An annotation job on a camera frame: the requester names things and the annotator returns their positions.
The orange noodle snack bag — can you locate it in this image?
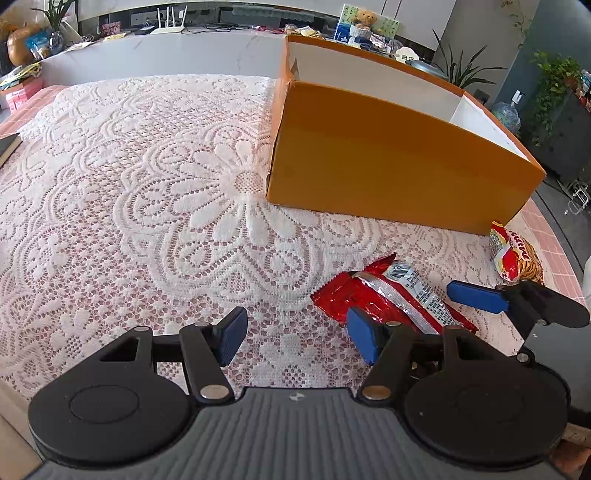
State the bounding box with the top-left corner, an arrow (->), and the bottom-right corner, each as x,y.
489,222 -> 544,285

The red chip bag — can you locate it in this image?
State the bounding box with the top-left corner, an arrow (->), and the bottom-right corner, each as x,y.
311,254 -> 478,335

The person's right hand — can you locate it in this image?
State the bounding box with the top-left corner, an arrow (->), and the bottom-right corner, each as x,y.
551,440 -> 591,479

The white lace tablecloth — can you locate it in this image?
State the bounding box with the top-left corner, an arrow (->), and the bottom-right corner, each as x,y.
1,76 -> 499,398

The grey drawer cabinet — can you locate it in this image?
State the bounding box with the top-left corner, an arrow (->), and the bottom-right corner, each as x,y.
531,94 -> 590,184

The blue water jug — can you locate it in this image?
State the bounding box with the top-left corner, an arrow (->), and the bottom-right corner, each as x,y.
491,90 -> 523,135

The orange cardboard box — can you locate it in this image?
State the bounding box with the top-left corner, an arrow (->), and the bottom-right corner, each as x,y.
266,35 -> 546,235

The tall leafy floor plant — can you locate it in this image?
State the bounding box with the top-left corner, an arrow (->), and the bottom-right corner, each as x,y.
434,32 -> 506,89

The trailing green ivy plant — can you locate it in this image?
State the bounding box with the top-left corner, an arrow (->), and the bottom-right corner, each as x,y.
527,50 -> 582,147

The grey metal trash can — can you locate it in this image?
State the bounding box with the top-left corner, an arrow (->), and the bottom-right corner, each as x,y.
406,59 -> 448,80

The white tv console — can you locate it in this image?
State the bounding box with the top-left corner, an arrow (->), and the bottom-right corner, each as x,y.
42,30 -> 284,86

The black book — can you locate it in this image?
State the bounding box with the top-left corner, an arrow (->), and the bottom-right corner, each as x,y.
0,133 -> 22,167

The teddy bear gift box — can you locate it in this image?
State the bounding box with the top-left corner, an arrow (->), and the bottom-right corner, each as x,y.
334,4 -> 400,45

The white wifi router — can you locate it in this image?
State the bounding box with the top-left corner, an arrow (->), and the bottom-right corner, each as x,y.
150,5 -> 188,35

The red cardboard box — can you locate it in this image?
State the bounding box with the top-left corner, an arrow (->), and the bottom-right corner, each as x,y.
2,77 -> 44,113

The orange gourd vase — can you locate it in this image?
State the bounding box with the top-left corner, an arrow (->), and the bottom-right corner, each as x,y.
7,24 -> 42,67

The potted plant on console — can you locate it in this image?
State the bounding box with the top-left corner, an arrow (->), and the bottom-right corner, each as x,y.
31,0 -> 75,55

